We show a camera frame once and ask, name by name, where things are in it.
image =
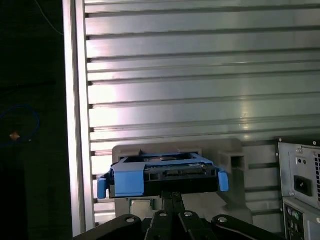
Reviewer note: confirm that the silver CPU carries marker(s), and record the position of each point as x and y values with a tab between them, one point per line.
140	205

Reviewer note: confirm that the black PC case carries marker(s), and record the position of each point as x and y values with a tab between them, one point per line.
300	220

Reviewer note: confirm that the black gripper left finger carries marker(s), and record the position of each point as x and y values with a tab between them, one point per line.
155	225

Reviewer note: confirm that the grey power supply unit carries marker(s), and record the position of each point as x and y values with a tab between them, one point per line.
300	160

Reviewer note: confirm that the grey parts rack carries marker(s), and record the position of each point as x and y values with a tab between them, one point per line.
235	160

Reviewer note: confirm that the hard disk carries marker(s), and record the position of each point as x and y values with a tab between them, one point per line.
130	180

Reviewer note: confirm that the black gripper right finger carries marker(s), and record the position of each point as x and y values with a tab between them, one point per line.
195	226

